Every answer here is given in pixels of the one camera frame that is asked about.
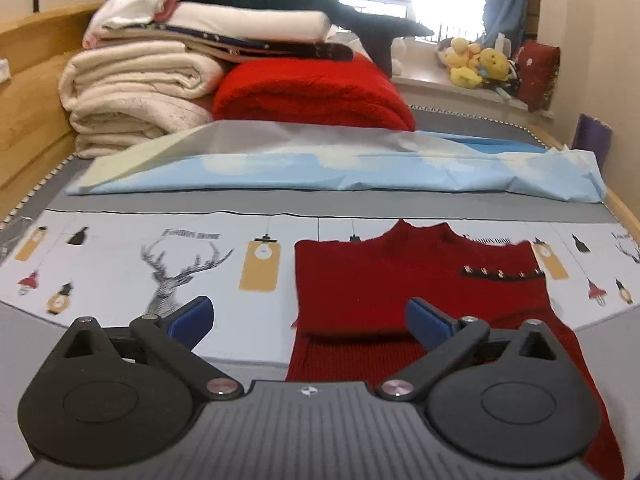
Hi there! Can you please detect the light blue bed sheet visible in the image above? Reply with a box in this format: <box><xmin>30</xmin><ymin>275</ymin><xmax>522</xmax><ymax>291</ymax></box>
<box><xmin>65</xmin><ymin>122</ymin><xmax>609</xmax><ymax>205</ymax></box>

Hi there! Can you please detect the deer printed bed sheet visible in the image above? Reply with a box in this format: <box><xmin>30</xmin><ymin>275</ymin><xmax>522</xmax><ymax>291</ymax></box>
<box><xmin>0</xmin><ymin>207</ymin><xmax>640</xmax><ymax>362</ymax></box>

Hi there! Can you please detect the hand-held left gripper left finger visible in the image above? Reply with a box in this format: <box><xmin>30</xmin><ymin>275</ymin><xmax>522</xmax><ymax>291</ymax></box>
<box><xmin>61</xmin><ymin>295</ymin><xmax>244</xmax><ymax>402</ymax></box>

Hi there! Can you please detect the blue curtain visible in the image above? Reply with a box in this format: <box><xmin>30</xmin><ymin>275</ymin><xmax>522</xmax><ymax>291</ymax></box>
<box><xmin>482</xmin><ymin>0</ymin><xmax>532</xmax><ymax>46</ymax></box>

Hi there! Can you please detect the dark red cushion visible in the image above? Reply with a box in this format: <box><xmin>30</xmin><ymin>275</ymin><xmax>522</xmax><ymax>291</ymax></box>
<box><xmin>515</xmin><ymin>40</ymin><xmax>561</xmax><ymax>114</ymax></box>

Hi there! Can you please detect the dark red knitted sweater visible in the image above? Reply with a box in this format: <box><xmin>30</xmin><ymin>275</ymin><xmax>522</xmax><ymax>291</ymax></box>
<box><xmin>285</xmin><ymin>219</ymin><xmax>626</xmax><ymax>480</ymax></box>

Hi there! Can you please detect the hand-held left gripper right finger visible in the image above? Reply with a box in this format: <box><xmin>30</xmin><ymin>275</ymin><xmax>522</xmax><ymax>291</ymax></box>
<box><xmin>376</xmin><ymin>297</ymin><xmax>559</xmax><ymax>402</ymax></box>

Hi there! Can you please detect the navy patterned folded cloth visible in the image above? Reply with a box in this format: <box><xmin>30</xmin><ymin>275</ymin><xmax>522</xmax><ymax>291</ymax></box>
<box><xmin>185</xmin><ymin>35</ymin><xmax>355</xmax><ymax>64</ymax></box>

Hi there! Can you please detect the black and white plush toy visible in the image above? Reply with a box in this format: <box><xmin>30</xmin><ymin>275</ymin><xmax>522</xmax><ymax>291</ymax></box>
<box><xmin>500</xmin><ymin>60</ymin><xmax>522</xmax><ymax>94</ymax></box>

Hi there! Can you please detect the white and pink cloth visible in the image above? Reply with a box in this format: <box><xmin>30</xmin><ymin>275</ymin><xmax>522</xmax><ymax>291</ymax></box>
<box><xmin>82</xmin><ymin>0</ymin><xmax>194</xmax><ymax>49</ymax></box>

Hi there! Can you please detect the yellow bear plush toy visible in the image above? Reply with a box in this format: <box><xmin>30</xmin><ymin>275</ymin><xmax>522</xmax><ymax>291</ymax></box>
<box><xmin>477</xmin><ymin>47</ymin><xmax>514</xmax><ymax>81</ymax></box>

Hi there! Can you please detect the white folded quilt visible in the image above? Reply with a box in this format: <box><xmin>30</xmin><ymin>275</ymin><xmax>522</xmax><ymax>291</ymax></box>
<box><xmin>95</xmin><ymin>2</ymin><xmax>334</xmax><ymax>44</ymax></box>

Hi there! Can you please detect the cream folded blanket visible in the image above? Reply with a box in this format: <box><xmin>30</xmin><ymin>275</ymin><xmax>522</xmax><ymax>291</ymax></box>
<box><xmin>57</xmin><ymin>40</ymin><xmax>232</xmax><ymax>159</ymax></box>

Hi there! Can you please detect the bright red folded blanket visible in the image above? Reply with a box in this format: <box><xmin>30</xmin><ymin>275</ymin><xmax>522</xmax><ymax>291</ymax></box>
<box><xmin>212</xmin><ymin>55</ymin><xmax>417</xmax><ymax>132</ymax></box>

